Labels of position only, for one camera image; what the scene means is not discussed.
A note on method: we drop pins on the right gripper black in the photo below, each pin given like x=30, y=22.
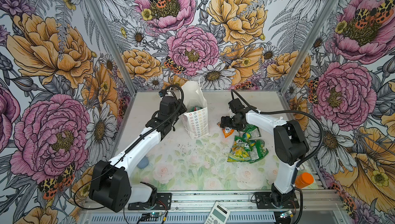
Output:
x=227, y=124

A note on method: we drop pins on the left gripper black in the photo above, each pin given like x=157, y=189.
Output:
x=183, y=110

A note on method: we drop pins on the orange lemon candy packet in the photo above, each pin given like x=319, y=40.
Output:
x=226, y=131

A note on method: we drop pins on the white paper bag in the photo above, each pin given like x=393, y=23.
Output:
x=195, y=123

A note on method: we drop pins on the teal Fox's candy packet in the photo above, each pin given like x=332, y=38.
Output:
x=195, y=108

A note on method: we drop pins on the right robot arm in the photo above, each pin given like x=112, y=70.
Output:
x=289, y=143

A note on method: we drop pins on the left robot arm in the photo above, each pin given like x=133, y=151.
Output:
x=110, y=185

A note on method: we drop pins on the green snack packet upper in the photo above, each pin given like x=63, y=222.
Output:
x=250, y=132

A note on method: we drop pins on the yellow green snack packet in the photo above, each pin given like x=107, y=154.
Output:
x=240, y=151

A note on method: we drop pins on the green snack packet right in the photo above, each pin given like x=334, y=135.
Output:
x=258, y=150

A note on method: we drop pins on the blue grey oval case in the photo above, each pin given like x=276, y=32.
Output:
x=143, y=163

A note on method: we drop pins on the orange bottle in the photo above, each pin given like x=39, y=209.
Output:
x=303, y=180

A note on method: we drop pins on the white calculator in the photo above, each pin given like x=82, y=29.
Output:
x=219, y=214

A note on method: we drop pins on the green circuit board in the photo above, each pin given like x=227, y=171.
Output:
x=154, y=216

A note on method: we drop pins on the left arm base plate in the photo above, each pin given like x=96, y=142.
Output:
x=162, y=201

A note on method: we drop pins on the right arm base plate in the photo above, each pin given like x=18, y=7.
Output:
x=268, y=201

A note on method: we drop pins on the aluminium front rail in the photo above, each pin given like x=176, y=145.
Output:
x=243, y=201

